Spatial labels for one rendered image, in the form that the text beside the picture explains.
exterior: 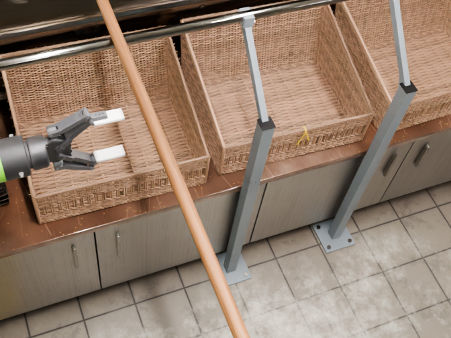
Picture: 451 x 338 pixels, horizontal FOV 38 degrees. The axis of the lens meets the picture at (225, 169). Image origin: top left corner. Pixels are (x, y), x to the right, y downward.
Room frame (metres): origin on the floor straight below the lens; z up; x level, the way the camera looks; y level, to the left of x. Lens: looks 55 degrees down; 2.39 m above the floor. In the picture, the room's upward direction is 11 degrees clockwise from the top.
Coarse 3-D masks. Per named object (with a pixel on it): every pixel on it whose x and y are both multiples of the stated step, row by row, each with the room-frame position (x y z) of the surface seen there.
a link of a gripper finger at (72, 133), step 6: (90, 120) 0.84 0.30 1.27; (78, 126) 0.83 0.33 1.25; (84, 126) 0.83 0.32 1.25; (66, 132) 0.82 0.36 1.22; (72, 132) 0.82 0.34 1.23; (78, 132) 0.82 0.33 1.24; (66, 138) 0.81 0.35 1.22; (72, 138) 0.81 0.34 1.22; (60, 144) 0.80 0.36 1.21; (66, 144) 0.80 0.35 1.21; (60, 150) 0.79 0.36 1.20
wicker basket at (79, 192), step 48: (48, 48) 1.39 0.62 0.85; (144, 48) 1.53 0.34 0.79; (48, 96) 1.34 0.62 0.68; (96, 96) 1.41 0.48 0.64; (96, 144) 1.25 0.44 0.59; (144, 144) 1.28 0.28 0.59; (192, 144) 1.30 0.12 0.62; (48, 192) 0.95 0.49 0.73; (96, 192) 1.01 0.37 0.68; (144, 192) 1.08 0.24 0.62
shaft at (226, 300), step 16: (96, 0) 1.28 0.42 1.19; (112, 16) 1.22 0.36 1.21; (112, 32) 1.17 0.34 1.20; (128, 48) 1.13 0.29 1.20; (128, 64) 1.07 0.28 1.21; (144, 96) 0.98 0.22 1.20; (144, 112) 0.94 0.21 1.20; (160, 128) 0.90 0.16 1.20; (160, 144) 0.85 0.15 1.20; (176, 176) 0.78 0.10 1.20; (176, 192) 0.74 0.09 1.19; (192, 208) 0.71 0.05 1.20; (192, 224) 0.67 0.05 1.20; (208, 240) 0.64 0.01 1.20; (208, 256) 0.60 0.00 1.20; (208, 272) 0.57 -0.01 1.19; (224, 288) 0.54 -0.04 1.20; (224, 304) 0.51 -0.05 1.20; (240, 320) 0.48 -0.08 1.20; (240, 336) 0.45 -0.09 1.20
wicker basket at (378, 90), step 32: (352, 0) 1.95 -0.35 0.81; (416, 0) 2.09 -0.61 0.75; (448, 0) 2.17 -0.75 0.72; (352, 32) 1.80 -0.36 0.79; (384, 32) 2.00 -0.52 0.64; (416, 32) 2.07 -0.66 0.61; (448, 32) 2.11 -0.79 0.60; (384, 64) 1.88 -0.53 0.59; (416, 64) 1.91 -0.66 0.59; (448, 64) 1.94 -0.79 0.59; (384, 96) 1.58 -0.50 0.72; (416, 96) 1.74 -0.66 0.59; (448, 96) 1.65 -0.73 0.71
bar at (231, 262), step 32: (320, 0) 1.47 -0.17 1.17; (160, 32) 1.23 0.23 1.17; (192, 32) 1.27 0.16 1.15; (0, 64) 1.02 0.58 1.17; (32, 64) 1.06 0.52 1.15; (256, 64) 1.28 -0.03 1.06; (256, 96) 1.23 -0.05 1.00; (256, 128) 1.18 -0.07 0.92; (384, 128) 1.41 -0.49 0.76; (256, 160) 1.15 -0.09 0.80; (256, 192) 1.17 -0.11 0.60; (352, 192) 1.40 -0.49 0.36; (320, 224) 1.46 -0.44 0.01; (224, 256) 1.22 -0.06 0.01
